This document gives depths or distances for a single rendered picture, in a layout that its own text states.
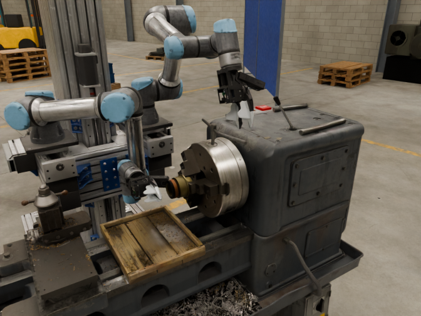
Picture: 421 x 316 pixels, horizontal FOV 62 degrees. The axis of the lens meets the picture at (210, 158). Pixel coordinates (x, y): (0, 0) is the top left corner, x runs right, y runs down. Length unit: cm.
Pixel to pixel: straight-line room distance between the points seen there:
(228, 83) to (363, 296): 185
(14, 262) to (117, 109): 66
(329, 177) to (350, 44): 1064
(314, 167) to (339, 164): 17
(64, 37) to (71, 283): 117
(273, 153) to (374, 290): 161
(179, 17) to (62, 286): 113
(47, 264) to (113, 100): 62
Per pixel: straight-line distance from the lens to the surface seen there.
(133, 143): 161
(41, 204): 129
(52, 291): 118
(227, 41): 120
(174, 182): 134
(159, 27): 142
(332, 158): 158
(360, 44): 1200
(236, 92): 118
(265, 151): 131
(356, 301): 258
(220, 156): 132
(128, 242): 144
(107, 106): 141
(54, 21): 188
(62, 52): 191
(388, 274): 287
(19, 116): 160
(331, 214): 175
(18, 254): 148
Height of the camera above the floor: 173
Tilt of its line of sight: 23 degrees down
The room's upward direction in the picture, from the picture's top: straight up
